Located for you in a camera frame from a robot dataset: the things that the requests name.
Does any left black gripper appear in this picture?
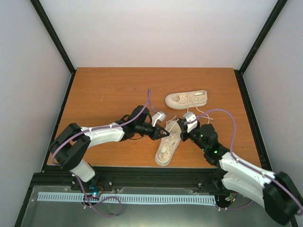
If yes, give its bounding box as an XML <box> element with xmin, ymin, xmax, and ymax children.
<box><xmin>136</xmin><ymin>123</ymin><xmax>170</xmax><ymax>141</ymax></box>

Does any white lace sneaker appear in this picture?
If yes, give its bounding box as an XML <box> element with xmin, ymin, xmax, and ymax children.
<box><xmin>155</xmin><ymin>115</ymin><xmax>181</xmax><ymax>166</ymax></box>
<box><xmin>165</xmin><ymin>90</ymin><xmax>208</xmax><ymax>114</ymax></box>

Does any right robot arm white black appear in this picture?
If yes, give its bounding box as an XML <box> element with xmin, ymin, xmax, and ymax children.
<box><xmin>178</xmin><ymin>119</ymin><xmax>303</xmax><ymax>225</ymax></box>

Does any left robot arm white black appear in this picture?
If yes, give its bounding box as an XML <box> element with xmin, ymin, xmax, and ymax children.
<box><xmin>48</xmin><ymin>105</ymin><xmax>170</xmax><ymax>191</ymax></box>

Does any green lit circuit board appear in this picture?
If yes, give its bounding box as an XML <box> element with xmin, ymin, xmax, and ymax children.
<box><xmin>84</xmin><ymin>182</ymin><xmax>104</xmax><ymax>200</ymax></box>

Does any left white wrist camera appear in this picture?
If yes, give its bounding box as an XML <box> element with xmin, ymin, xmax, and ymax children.
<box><xmin>151</xmin><ymin>111</ymin><xmax>166</xmax><ymax>127</ymax></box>

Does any black aluminium frame rail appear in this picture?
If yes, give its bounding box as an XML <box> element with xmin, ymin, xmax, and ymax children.
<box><xmin>30</xmin><ymin>166</ymin><xmax>231</xmax><ymax>195</ymax></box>

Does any light blue cable duct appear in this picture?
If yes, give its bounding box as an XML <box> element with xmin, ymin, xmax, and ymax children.
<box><xmin>36</xmin><ymin>192</ymin><xmax>215</xmax><ymax>206</ymax></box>

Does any left black frame post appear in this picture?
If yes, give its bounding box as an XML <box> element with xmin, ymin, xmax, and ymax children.
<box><xmin>29</xmin><ymin>0</ymin><xmax>76</xmax><ymax>75</ymax></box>

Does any black frame post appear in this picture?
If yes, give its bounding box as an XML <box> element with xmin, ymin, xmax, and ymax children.
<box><xmin>29</xmin><ymin>0</ymin><xmax>76</xmax><ymax>75</ymax></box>
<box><xmin>238</xmin><ymin>0</ymin><xmax>288</xmax><ymax>74</ymax></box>

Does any right black frame post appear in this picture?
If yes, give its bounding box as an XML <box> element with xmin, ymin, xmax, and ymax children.
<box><xmin>238</xmin><ymin>0</ymin><xmax>288</xmax><ymax>74</ymax></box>

